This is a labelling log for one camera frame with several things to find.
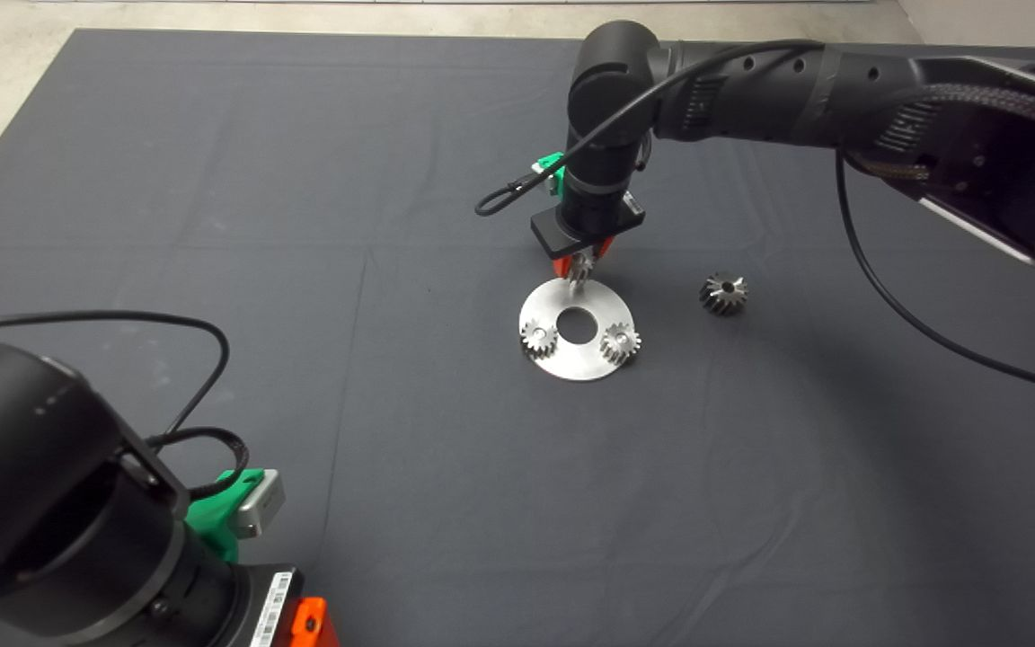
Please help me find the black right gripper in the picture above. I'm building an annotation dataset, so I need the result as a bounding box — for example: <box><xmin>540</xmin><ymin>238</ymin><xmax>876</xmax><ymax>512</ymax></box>
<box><xmin>531</xmin><ymin>191</ymin><xmax>646</xmax><ymax>279</ymax></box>

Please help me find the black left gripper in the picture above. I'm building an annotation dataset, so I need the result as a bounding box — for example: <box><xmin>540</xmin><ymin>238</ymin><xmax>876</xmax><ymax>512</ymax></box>
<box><xmin>226</xmin><ymin>564</ymin><xmax>339</xmax><ymax>647</ymax></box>

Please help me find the large steel gear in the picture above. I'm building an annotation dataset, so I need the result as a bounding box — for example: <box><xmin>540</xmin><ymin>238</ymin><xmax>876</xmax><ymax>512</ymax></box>
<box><xmin>699</xmin><ymin>272</ymin><xmax>749</xmax><ymax>317</ymax></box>

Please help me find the round metal plate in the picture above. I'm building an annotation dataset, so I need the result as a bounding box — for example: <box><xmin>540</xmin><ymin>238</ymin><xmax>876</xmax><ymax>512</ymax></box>
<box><xmin>517</xmin><ymin>277</ymin><xmax>637</xmax><ymax>383</ymax></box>

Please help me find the dark grey table cloth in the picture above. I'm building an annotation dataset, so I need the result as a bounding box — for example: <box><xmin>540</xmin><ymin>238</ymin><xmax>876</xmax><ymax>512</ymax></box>
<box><xmin>0</xmin><ymin>29</ymin><xmax>1035</xmax><ymax>647</ymax></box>

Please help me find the right wrist green camera mount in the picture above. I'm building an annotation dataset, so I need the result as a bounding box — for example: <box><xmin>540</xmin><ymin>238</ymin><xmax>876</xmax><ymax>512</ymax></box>
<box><xmin>533</xmin><ymin>153</ymin><xmax>568</xmax><ymax>194</ymax></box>

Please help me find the wrist green camera mount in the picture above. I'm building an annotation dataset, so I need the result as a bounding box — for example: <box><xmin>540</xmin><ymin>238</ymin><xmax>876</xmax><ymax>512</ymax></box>
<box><xmin>533</xmin><ymin>153</ymin><xmax>568</xmax><ymax>194</ymax></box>
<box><xmin>187</xmin><ymin>469</ymin><xmax>265</xmax><ymax>564</ymax></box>

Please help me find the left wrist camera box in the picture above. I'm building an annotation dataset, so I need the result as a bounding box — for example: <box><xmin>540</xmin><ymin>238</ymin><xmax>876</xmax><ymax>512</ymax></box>
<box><xmin>232</xmin><ymin>470</ymin><xmax>287</xmax><ymax>540</ymax></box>

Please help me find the left wrist green camera mount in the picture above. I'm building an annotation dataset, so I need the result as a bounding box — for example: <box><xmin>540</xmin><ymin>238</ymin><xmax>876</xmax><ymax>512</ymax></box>
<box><xmin>187</xmin><ymin>469</ymin><xmax>265</xmax><ymax>564</ymax></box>

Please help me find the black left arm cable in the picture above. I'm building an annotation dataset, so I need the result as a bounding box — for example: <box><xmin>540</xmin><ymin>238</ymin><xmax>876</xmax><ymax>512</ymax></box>
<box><xmin>0</xmin><ymin>310</ymin><xmax>251</xmax><ymax>502</ymax></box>

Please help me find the black braided cable sleeve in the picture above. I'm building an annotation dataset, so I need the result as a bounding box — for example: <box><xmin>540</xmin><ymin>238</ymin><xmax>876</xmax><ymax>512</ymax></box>
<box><xmin>845</xmin><ymin>83</ymin><xmax>1035</xmax><ymax>181</ymax></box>

